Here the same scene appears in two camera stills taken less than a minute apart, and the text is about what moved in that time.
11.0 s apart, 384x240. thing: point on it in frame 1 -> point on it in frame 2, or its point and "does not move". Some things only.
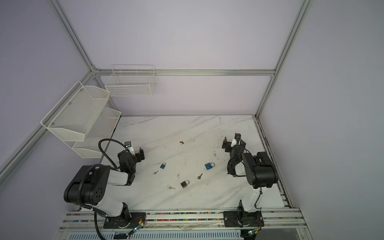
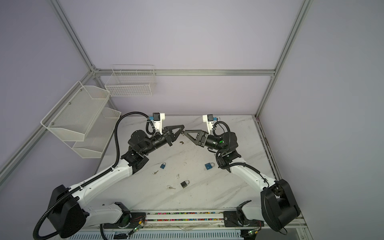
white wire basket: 131,80 does not move
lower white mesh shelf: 96,138 does not move
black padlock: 185,183 does not move
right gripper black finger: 226,145 -> 195,141
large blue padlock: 209,165 does not move
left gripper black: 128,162 -> 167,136
